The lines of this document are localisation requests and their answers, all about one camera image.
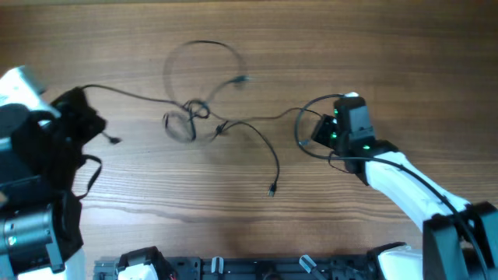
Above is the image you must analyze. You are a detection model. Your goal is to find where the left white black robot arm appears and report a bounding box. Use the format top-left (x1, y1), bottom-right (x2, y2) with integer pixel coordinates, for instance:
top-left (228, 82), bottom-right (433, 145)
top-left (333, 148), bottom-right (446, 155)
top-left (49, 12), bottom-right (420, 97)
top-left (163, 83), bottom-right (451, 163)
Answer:
top-left (1, 87), bottom-right (106, 279)

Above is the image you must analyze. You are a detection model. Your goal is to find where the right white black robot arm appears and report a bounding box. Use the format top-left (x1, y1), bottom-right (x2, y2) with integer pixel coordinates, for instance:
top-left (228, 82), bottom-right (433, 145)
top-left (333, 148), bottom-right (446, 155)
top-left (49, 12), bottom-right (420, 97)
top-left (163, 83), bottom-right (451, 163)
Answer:
top-left (312, 93), bottom-right (497, 279)

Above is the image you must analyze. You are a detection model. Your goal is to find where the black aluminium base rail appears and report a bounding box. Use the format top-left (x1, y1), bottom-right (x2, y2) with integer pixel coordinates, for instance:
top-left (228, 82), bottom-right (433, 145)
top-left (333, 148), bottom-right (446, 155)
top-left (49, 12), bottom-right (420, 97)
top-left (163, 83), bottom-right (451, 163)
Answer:
top-left (92, 254), bottom-right (374, 280)

